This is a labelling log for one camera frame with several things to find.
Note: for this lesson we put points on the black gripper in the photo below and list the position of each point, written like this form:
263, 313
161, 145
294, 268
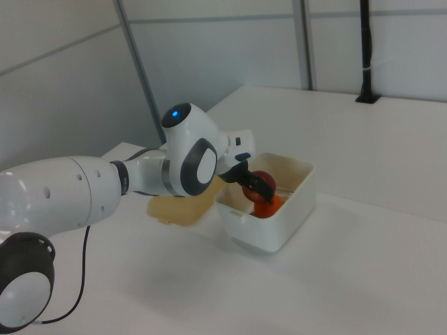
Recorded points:
233, 173

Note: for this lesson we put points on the red toy apple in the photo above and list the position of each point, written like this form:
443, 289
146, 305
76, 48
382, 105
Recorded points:
267, 178

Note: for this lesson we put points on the orange toy fruit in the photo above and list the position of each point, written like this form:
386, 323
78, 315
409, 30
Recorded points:
267, 209

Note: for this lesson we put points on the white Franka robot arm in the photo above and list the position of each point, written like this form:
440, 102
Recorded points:
70, 195

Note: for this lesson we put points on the white plastic container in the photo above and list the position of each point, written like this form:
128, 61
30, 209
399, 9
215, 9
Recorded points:
272, 230

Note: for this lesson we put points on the beige container lid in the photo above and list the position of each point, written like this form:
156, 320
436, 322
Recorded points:
181, 209

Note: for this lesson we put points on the grey partition post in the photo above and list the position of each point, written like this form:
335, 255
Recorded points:
306, 45
139, 70

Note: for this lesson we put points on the black camera pole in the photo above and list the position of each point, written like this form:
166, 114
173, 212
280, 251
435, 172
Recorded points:
366, 52

